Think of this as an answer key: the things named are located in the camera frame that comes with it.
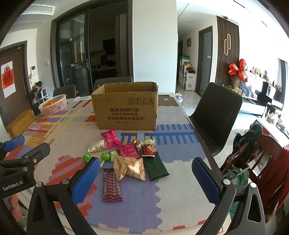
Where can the dark green snack packet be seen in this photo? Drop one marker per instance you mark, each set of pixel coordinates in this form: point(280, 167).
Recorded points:
point(155, 167)

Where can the black chair behind box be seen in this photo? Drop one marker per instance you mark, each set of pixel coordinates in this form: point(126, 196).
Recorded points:
point(99, 82)

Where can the yellow woven box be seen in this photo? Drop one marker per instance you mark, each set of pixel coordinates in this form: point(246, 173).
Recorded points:
point(19, 124)

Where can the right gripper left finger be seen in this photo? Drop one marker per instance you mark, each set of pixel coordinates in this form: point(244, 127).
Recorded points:
point(42, 214)

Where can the beige orange snack bag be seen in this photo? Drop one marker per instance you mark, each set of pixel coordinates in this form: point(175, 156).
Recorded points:
point(129, 166)

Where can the maroon striped snack bar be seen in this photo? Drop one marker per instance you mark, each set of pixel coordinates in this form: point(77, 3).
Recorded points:
point(111, 187)

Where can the green lollipop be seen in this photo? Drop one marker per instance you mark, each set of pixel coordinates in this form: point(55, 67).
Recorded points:
point(105, 157)

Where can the red gold candy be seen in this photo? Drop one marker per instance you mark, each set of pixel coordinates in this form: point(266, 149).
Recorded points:
point(138, 145)

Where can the red small snack packet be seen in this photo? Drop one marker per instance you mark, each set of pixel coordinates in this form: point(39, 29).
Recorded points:
point(147, 151)

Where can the black chair right side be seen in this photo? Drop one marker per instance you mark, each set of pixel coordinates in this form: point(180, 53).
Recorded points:
point(215, 116)

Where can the brown cardboard box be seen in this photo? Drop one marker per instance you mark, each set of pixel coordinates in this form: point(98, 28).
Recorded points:
point(126, 106)

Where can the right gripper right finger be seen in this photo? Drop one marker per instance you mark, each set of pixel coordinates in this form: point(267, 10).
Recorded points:
point(249, 216)

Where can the wooden chair with clothes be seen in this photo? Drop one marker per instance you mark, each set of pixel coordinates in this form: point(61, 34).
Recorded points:
point(272, 181)

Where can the pink snack packet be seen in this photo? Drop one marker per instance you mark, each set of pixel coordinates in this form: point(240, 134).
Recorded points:
point(111, 139)
point(128, 150)

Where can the red foil balloon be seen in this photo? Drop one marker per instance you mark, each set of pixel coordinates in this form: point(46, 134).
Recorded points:
point(238, 70)

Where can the person left hand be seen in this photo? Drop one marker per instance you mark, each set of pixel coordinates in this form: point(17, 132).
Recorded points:
point(16, 210)

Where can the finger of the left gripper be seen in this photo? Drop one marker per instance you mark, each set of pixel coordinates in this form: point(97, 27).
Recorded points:
point(34, 156)
point(12, 144)

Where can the white basket of oranges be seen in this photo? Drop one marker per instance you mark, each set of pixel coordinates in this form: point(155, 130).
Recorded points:
point(53, 105)

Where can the pale green candy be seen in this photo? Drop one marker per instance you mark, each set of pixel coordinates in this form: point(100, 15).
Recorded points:
point(149, 142)

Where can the colourful patterned table mat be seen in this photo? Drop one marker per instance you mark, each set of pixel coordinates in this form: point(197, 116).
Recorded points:
point(146, 183)

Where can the white storage shelf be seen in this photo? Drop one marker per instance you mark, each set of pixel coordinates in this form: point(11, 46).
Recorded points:
point(187, 76)

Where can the yellow green candy packet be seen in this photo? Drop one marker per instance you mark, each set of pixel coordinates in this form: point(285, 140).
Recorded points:
point(113, 154)

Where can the black chair far left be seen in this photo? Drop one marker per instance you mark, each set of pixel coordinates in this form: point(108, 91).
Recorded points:
point(69, 91)

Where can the red fu door poster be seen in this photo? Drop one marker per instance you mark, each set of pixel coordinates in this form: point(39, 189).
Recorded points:
point(7, 79)

